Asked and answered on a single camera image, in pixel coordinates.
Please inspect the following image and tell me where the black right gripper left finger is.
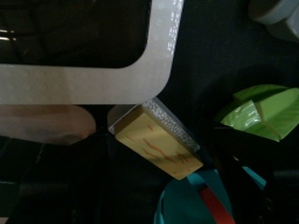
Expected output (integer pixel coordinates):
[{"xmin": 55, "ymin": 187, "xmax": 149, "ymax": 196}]
[{"xmin": 7, "ymin": 131, "xmax": 166, "ymax": 224}]

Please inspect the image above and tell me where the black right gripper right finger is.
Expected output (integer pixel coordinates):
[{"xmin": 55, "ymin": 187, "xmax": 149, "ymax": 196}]
[{"xmin": 210, "ymin": 144, "xmax": 299, "ymax": 224}]

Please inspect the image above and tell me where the yellow egg sushi toy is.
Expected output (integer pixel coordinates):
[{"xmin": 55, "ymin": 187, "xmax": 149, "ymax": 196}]
[{"xmin": 107, "ymin": 97, "xmax": 205, "ymax": 181}]

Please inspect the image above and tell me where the red toy piece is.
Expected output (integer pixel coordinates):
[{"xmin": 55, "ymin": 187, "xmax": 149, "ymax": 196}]
[{"xmin": 199, "ymin": 187, "xmax": 238, "ymax": 224}]

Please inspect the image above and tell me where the teal basket with orange rim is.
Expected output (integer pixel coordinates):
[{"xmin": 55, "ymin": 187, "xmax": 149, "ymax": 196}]
[{"xmin": 154, "ymin": 168, "xmax": 267, "ymax": 224}]

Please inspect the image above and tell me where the pink tray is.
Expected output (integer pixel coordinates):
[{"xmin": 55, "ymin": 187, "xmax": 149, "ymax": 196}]
[{"xmin": 0, "ymin": 104, "xmax": 98, "ymax": 146}]

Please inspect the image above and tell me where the green toy lettuce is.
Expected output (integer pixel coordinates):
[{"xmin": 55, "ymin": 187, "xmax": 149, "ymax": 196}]
[{"xmin": 214, "ymin": 83, "xmax": 299, "ymax": 143}]

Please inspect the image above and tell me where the white toy sink tray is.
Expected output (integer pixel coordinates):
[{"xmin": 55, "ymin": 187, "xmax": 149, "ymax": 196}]
[{"xmin": 0, "ymin": 0, "xmax": 185, "ymax": 106}]

